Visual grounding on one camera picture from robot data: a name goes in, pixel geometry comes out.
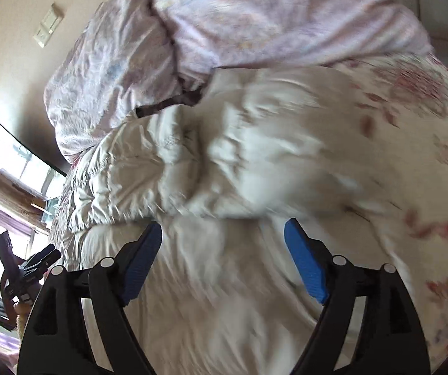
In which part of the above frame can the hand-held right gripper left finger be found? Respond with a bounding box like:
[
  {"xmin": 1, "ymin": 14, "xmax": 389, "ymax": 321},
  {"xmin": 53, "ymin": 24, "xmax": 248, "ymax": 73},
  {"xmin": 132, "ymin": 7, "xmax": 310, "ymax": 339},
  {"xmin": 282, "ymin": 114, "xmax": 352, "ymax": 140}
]
[{"xmin": 17, "ymin": 221, "xmax": 163, "ymax": 375}]

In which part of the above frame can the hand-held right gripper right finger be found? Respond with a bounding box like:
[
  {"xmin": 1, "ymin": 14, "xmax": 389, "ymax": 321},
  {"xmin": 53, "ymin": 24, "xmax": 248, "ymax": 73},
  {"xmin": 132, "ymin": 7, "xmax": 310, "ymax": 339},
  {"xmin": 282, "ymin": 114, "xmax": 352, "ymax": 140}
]
[{"xmin": 284, "ymin": 219, "xmax": 431, "ymax": 375}]

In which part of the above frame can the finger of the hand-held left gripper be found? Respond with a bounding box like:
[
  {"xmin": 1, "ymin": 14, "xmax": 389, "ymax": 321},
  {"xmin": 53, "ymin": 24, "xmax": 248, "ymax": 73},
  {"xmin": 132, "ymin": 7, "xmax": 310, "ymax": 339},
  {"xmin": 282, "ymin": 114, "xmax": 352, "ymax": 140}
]
[{"xmin": 20, "ymin": 244, "xmax": 62, "ymax": 282}]

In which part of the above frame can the white puffy jacket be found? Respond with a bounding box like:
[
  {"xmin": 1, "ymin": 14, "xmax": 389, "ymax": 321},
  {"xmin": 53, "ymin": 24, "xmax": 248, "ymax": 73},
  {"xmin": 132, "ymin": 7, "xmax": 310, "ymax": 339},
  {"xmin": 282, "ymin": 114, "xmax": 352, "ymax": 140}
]
[{"xmin": 50, "ymin": 66, "xmax": 416, "ymax": 375}]

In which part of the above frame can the person's left hand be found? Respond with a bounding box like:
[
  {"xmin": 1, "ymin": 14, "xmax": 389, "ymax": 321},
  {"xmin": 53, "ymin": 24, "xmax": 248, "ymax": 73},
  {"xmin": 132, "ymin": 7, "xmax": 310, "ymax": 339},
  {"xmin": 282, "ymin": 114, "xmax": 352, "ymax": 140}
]
[{"xmin": 14, "ymin": 296, "xmax": 34, "ymax": 338}]

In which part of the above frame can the bright window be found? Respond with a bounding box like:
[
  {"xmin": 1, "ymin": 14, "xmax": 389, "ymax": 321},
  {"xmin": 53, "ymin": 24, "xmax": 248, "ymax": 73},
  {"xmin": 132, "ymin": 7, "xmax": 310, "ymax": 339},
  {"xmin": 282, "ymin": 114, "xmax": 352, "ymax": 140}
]
[{"xmin": 0, "ymin": 119, "xmax": 69, "ymax": 223}]

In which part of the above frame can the floral bed sheet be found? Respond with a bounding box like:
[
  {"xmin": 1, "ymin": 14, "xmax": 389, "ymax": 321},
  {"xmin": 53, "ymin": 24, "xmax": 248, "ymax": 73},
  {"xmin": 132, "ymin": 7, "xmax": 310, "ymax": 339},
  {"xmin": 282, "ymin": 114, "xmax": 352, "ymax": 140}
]
[{"xmin": 48, "ymin": 52, "xmax": 448, "ymax": 372}]

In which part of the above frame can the lilac patterned duvet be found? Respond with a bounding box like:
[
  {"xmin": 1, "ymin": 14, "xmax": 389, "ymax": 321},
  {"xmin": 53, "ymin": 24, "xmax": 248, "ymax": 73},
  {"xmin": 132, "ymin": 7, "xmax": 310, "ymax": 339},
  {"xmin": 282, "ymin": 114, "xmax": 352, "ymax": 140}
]
[{"xmin": 44, "ymin": 0, "xmax": 433, "ymax": 165}]

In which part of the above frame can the wall switch panel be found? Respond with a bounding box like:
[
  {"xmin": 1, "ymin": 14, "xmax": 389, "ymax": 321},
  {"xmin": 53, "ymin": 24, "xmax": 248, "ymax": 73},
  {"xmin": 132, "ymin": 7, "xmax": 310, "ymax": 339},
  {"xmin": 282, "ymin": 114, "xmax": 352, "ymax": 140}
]
[{"xmin": 33, "ymin": 3, "xmax": 64, "ymax": 48}]

